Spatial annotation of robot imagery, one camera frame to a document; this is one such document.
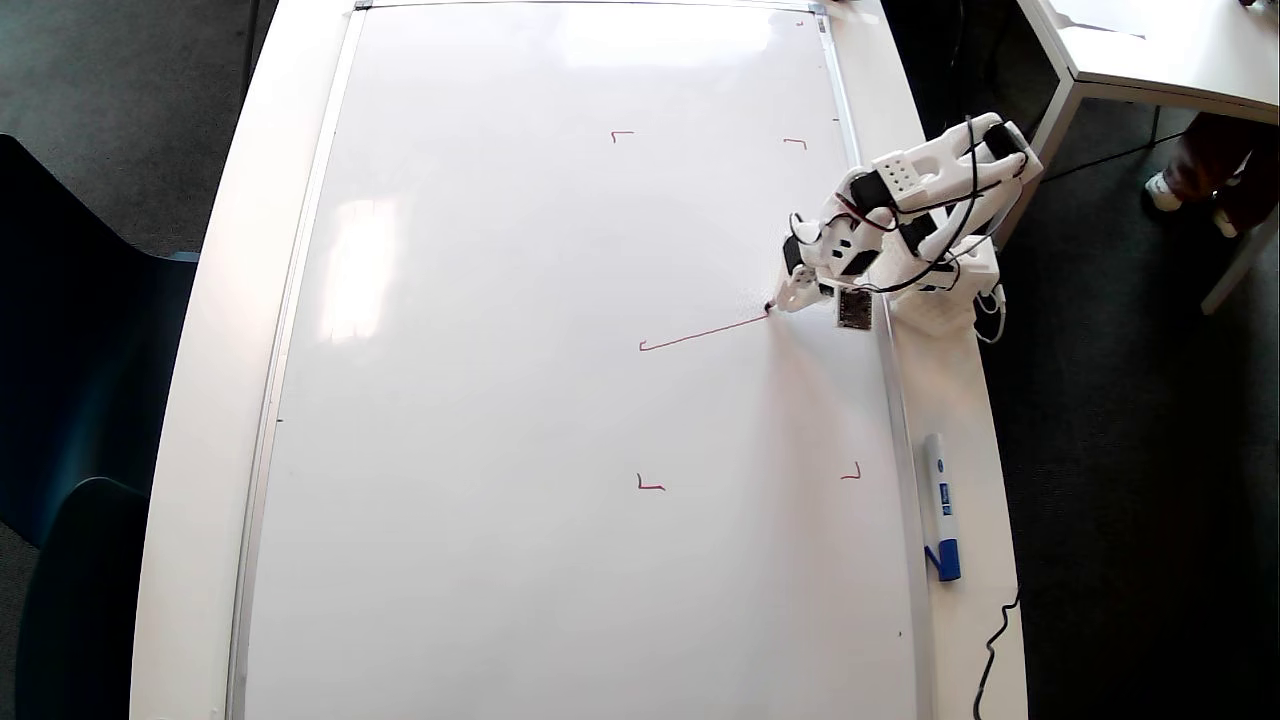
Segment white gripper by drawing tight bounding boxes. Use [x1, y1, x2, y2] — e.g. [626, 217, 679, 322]
[775, 205, 889, 313]

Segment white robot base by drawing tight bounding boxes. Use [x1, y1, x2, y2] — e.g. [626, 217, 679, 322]
[878, 235, 1001, 338]

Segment blue and white marker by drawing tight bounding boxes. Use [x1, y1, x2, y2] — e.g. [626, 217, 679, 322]
[922, 430, 963, 584]

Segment brown trouser legs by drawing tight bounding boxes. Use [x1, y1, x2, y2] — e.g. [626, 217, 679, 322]
[1165, 112, 1280, 236]

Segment white side table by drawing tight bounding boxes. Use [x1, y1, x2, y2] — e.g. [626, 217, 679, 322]
[1015, 0, 1280, 316]

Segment large dark blue chair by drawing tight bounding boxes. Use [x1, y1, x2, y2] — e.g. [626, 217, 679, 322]
[0, 133, 201, 546]

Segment small dark blue chair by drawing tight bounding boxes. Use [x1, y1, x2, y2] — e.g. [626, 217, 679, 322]
[15, 478, 151, 720]

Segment black camera cable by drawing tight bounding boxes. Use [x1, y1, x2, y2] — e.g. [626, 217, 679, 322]
[865, 115, 986, 296]

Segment white base cable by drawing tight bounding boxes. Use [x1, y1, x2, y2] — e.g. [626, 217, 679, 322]
[972, 283, 1007, 346]

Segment white whiteboard with metal frame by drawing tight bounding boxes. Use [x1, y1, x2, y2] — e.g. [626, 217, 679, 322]
[225, 0, 936, 720]

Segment thin black floor cable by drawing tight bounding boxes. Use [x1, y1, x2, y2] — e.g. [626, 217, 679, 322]
[1040, 130, 1189, 183]

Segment black power cable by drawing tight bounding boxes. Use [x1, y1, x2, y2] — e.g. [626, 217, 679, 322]
[972, 590, 1021, 720]

